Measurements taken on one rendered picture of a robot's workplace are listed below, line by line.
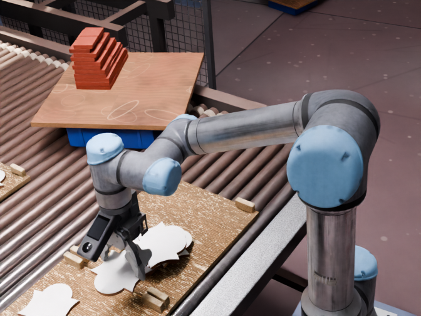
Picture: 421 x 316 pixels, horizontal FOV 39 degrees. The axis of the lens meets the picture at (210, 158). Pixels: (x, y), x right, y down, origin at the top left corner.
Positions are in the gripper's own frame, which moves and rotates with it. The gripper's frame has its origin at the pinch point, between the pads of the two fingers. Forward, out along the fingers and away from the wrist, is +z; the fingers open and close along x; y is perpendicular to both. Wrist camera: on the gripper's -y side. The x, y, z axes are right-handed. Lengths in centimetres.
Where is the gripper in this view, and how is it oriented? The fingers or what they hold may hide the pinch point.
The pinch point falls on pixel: (121, 271)
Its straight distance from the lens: 143.3
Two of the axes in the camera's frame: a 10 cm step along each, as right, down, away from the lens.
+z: 0.6, 8.1, 5.8
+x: -8.3, -2.9, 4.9
